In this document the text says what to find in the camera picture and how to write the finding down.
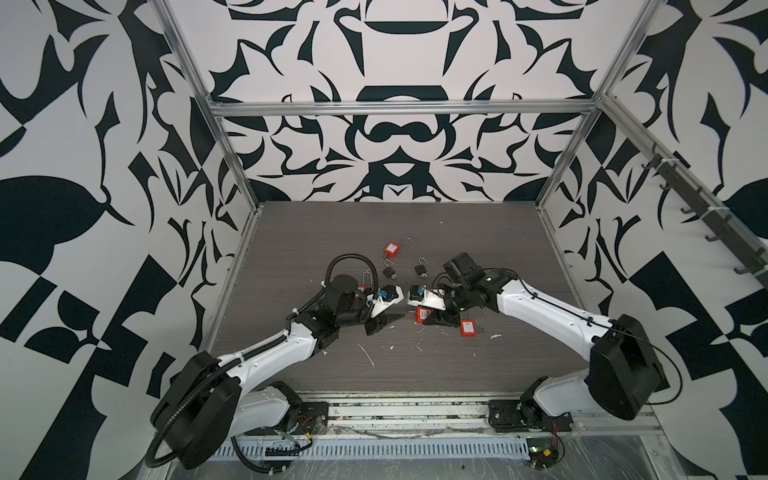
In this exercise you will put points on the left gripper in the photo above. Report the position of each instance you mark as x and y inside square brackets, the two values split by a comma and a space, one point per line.
[378, 321]

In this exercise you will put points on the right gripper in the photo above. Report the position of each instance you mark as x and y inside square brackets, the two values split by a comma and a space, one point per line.
[442, 317]

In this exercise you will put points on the red padlock long shackle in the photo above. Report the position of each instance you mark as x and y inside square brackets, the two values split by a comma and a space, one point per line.
[468, 328]

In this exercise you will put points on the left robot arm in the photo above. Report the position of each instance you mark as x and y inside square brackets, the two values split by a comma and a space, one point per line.
[214, 399]

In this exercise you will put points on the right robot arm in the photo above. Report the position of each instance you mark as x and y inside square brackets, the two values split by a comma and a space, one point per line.
[623, 369]

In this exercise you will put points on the black padlock left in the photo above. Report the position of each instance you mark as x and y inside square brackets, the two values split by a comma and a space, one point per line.
[389, 270]

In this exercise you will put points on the black padlock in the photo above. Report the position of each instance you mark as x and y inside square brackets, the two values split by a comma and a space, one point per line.
[421, 268]
[389, 270]

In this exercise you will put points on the black padlock right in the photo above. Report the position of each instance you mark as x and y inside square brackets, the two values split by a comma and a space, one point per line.
[421, 268]

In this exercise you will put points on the grey hook rack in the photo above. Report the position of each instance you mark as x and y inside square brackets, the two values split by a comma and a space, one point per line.
[701, 203]

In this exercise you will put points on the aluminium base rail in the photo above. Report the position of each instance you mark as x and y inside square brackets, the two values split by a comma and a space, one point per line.
[463, 412]

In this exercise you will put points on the white cable duct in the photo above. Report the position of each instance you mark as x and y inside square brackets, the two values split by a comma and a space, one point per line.
[390, 449]

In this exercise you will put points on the aluminium cage frame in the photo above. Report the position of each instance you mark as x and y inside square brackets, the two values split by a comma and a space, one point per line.
[396, 107]

